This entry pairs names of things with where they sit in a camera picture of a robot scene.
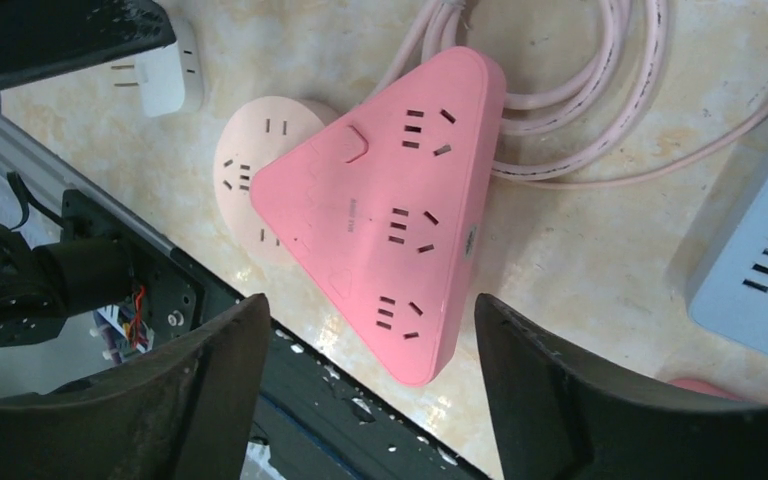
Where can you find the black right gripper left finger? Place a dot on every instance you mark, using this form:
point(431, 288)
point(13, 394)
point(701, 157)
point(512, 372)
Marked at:
point(181, 411)

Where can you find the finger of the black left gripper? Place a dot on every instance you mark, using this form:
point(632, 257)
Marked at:
point(44, 39)

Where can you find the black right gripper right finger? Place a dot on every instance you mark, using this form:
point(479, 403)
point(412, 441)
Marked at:
point(560, 411)

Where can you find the pink square adapter plug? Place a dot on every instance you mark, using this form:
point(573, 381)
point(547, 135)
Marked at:
point(706, 388)

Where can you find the white adapter plug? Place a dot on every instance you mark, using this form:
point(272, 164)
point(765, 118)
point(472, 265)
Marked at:
point(169, 78)

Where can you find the pink triangular power strip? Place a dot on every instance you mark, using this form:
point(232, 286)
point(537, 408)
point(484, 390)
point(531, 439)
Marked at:
point(382, 208)

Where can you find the pale pink round socket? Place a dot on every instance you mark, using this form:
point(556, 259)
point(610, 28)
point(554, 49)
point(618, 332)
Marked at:
point(258, 133)

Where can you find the pink round plug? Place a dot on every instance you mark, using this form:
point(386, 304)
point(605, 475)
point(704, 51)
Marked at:
point(435, 29)

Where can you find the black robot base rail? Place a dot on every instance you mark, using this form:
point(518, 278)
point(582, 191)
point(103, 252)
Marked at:
point(314, 420)

